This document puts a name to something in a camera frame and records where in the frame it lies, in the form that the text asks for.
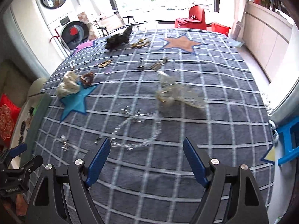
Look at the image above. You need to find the grey plaid star bedspread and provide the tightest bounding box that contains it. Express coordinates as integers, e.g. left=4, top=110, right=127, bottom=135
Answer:
left=33, top=29, right=274, bottom=223

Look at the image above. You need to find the white polka dot scrunchie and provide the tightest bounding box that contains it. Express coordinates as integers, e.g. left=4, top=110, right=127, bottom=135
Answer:
left=56, top=71, right=80, bottom=98

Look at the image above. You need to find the clear plastic hair claw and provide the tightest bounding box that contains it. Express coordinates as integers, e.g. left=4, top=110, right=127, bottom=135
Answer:
left=156, top=70, right=206, bottom=109

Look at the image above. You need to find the red plastic bin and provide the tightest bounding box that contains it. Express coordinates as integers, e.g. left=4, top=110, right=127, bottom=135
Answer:
left=211, top=22, right=231, bottom=36

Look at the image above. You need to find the black claw hair clip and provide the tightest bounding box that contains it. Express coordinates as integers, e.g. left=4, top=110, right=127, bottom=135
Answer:
left=28, top=107, right=34, bottom=117

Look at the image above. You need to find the black folding chair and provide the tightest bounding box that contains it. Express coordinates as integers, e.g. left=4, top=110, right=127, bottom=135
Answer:
left=93, top=13, right=138, bottom=36

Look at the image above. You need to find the gold script hair clip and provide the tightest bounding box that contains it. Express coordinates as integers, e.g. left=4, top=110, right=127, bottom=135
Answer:
left=97, top=59, right=113, bottom=68

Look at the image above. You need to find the brown paperclip hair clip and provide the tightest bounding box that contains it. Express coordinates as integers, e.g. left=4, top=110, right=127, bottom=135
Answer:
left=137, top=58, right=144, bottom=71

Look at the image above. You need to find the white washing machine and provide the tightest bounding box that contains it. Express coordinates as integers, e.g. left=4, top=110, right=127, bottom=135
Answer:
left=47, top=11, right=89, bottom=58

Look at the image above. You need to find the brown spiral hair tie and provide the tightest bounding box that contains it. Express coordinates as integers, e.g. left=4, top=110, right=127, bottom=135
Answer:
left=80, top=72, right=95, bottom=86

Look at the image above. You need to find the beige sofa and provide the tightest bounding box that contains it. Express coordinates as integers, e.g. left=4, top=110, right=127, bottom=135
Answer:
left=0, top=59, right=49, bottom=127

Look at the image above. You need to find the red embroidered cushion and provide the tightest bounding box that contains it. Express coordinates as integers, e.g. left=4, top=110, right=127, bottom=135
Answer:
left=0, top=94, right=21, bottom=148

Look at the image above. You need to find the dark leopard print scrunchie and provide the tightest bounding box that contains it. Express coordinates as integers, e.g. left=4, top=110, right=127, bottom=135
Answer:
left=105, top=25, right=132, bottom=50

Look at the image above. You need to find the white pearl hair clip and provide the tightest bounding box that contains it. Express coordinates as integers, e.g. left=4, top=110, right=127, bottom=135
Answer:
left=69, top=60, right=75, bottom=70

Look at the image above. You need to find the red plastic chair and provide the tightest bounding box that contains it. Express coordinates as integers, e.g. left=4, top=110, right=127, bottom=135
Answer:
left=175, top=5, right=207, bottom=30

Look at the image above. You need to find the blue plastic stool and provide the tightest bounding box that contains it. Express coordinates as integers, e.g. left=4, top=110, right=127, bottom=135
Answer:
left=277, top=116, right=298, bottom=166

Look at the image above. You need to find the white low cabinet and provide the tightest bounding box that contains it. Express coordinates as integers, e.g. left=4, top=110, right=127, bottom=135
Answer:
left=243, top=1, right=292, bottom=81

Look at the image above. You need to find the clear crystal bead necklace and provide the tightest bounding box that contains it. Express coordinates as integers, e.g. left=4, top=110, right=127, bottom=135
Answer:
left=94, top=106, right=163, bottom=150

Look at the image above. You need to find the purple heart hair clip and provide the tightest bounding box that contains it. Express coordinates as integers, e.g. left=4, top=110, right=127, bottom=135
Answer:
left=105, top=67, right=112, bottom=74

